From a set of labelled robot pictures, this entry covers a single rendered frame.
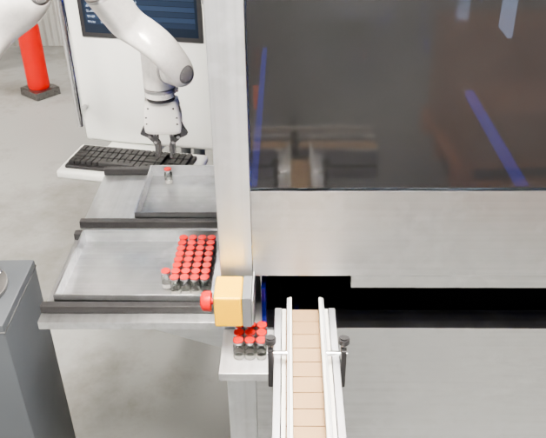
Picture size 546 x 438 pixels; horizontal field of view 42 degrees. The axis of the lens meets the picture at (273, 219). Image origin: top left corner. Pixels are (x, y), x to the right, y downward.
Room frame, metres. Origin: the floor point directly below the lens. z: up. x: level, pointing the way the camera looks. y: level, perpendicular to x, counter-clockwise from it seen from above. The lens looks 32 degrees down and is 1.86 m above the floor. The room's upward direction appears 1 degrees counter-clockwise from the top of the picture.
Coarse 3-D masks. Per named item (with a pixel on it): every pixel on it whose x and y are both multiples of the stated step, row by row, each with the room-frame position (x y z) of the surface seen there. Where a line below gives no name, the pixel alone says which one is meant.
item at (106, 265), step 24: (96, 240) 1.46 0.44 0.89; (120, 240) 1.46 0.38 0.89; (144, 240) 1.46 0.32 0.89; (168, 240) 1.45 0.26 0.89; (216, 240) 1.45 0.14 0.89; (72, 264) 1.34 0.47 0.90; (96, 264) 1.36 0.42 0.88; (120, 264) 1.36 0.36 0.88; (144, 264) 1.36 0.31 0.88; (168, 264) 1.36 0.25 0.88; (216, 264) 1.35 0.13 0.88; (72, 288) 1.27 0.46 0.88; (96, 288) 1.27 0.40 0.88; (120, 288) 1.27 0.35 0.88; (144, 288) 1.27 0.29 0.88
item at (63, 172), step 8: (112, 144) 2.18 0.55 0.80; (120, 144) 2.17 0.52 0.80; (128, 144) 2.17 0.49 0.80; (136, 144) 2.17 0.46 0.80; (144, 144) 2.17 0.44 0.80; (200, 160) 2.04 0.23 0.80; (64, 168) 2.00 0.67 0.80; (64, 176) 1.98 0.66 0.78; (72, 176) 1.97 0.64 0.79; (80, 176) 1.97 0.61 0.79; (88, 176) 1.96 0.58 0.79; (96, 176) 1.95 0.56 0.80
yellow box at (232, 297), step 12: (228, 276) 1.11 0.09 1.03; (240, 276) 1.11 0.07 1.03; (216, 288) 1.07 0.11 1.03; (228, 288) 1.07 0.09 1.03; (240, 288) 1.07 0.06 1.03; (216, 300) 1.04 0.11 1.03; (228, 300) 1.04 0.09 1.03; (240, 300) 1.04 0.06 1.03; (216, 312) 1.04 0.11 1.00; (228, 312) 1.04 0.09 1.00; (240, 312) 1.04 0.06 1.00; (216, 324) 1.04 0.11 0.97; (228, 324) 1.04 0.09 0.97; (240, 324) 1.04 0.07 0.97
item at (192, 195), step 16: (160, 176) 1.79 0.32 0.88; (176, 176) 1.79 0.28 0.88; (192, 176) 1.79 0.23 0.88; (208, 176) 1.79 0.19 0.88; (144, 192) 1.67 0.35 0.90; (160, 192) 1.70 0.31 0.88; (176, 192) 1.70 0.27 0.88; (192, 192) 1.70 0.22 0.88; (208, 192) 1.70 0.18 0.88; (144, 208) 1.62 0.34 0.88; (160, 208) 1.62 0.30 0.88; (176, 208) 1.61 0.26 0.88; (192, 208) 1.61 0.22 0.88; (208, 208) 1.61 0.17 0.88
